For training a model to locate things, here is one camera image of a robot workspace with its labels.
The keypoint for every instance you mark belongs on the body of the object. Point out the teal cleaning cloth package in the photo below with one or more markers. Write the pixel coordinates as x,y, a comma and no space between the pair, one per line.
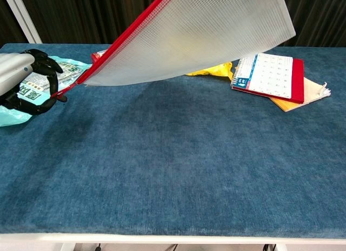
70,65

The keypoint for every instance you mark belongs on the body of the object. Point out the yellow snack bag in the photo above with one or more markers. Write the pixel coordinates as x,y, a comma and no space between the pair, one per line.
216,69

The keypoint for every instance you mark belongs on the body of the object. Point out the white table frame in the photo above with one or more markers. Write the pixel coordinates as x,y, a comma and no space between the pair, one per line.
189,239

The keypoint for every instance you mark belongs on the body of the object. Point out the white frame post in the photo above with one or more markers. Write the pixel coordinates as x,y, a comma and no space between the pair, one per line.
24,18

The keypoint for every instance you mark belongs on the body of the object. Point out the spiral desk calendar red base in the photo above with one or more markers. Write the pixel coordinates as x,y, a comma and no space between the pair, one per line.
270,75

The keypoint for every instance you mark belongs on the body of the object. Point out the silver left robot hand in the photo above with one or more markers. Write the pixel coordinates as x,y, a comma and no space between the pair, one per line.
13,69

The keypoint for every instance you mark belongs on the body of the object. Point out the white mesh zipper pouch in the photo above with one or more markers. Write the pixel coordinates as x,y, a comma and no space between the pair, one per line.
189,40

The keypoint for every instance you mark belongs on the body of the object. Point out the blue table cloth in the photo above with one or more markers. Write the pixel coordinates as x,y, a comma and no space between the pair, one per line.
189,167

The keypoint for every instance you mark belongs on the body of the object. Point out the dark curtain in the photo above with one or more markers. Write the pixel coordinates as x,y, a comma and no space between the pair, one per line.
67,15

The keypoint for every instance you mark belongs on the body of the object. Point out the red ketchup bottle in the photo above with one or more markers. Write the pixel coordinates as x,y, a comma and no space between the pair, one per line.
96,57

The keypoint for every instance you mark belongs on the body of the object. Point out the yellow notepad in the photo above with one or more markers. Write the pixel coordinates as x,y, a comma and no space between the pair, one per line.
311,91

